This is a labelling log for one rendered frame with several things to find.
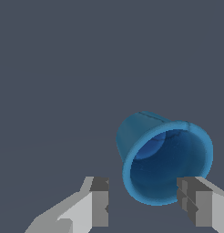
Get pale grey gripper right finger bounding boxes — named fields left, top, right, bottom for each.
left=176, top=176, right=224, bottom=233

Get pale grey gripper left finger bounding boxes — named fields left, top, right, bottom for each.
left=25, top=176, right=110, bottom=233

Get blue plastic cup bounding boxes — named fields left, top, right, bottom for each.
left=115, top=110, right=214, bottom=207

